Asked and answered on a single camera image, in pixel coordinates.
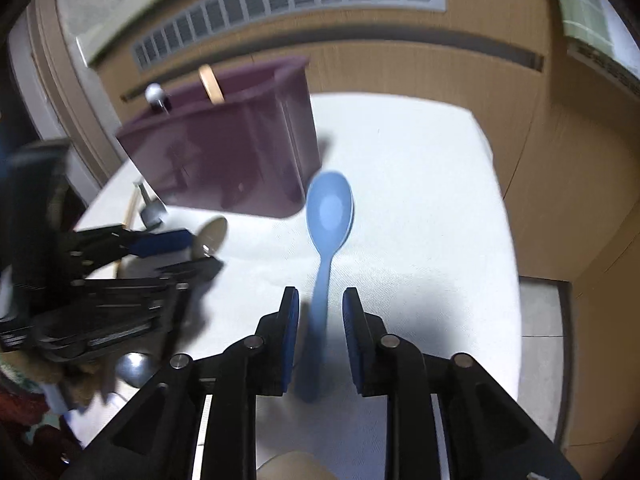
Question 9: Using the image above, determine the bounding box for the long steel spoon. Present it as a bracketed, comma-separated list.
[115, 352, 158, 388]

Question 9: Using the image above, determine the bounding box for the green checked towel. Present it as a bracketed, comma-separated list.
[559, 0, 639, 78]

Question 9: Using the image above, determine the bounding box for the dark steel spoon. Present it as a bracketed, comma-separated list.
[191, 217, 228, 260]

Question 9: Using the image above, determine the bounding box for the wooden chopstick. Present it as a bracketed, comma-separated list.
[114, 186, 140, 278]

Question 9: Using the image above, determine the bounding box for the white tablecloth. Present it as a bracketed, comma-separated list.
[64, 91, 524, 480]

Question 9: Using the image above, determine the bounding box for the white ball stirrer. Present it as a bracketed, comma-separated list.
[144, 84, 171, 113]

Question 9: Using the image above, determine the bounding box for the brown wooden spoon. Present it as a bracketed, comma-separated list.
[198, 64, 224, 104]

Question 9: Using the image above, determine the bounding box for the person left hand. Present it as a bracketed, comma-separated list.
[1, 351, 115, 408]

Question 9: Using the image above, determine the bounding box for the small shovel spoon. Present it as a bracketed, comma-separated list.
[136, 180, 167, 231]

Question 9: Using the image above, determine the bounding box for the purple plastic utensil holder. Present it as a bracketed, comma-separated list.
[116, 55, 321, 218]

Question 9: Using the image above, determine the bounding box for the blue plastic spoon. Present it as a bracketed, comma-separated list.
[295, 171, 354, 403]

